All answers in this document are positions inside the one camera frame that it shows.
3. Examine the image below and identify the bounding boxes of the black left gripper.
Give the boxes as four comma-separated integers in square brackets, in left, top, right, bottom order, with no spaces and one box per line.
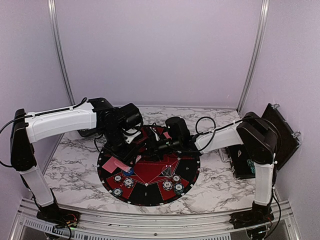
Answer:
[101,126,139,168]

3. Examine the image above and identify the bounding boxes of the red brown poker chip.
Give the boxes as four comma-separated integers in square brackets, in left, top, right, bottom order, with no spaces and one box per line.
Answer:
[172,175,181,183]
[113,175,123,183]

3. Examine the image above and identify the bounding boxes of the single red playing card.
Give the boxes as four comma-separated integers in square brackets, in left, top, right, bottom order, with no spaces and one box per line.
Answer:
[102,157,130,173]

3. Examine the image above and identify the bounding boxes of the red playing card deck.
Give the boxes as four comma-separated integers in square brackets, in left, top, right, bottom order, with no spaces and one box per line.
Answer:
[132,155,142,164]

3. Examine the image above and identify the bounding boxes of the blue small blind button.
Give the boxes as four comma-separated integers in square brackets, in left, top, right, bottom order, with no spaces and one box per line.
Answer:
[123,168,134,176]

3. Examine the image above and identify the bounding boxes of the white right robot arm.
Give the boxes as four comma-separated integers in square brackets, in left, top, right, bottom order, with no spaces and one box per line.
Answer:
[146,112,281,224]

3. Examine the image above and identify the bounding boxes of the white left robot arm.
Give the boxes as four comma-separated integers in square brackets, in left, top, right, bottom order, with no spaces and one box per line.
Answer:
[10,97,143,223]

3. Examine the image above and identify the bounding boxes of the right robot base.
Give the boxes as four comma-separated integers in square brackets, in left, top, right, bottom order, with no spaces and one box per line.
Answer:
[229,208,275,239]

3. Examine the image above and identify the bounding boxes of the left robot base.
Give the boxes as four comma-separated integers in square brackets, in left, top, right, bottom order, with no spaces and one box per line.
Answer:
[36,203,80,228]

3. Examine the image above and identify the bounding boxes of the black floral box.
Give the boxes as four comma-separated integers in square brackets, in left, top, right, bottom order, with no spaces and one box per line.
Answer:
[77,128,99,138]

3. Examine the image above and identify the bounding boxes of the clear round dealer button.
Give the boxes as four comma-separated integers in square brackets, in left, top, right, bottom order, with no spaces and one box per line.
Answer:
[159,164,176,178]

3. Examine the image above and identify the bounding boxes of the round red black poker mat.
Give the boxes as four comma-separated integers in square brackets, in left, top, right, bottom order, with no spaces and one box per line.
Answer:
[97,125,201,207]

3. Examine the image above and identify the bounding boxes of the black poker chip case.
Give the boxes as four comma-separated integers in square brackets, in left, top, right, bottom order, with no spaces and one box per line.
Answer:
[226,103,301,179]

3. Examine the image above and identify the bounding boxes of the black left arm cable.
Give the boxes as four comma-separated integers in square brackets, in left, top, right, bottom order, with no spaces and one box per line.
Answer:
[0,97,88,168]

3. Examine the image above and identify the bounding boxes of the aluminium front rail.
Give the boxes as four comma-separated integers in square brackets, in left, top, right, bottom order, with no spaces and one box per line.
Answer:
[9,199,302,240]

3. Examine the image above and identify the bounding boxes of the left aluminium frame post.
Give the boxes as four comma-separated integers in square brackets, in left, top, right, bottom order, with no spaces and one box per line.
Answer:
[47,0,77,110]

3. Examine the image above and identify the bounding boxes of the aluminium frame post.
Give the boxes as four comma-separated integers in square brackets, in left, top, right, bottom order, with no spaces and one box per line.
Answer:
[47,0,77,110]
[236,0,270,115]

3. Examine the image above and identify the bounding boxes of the right aluminium frame post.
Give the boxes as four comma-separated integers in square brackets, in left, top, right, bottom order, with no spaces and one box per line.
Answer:
[236,0,270,115]

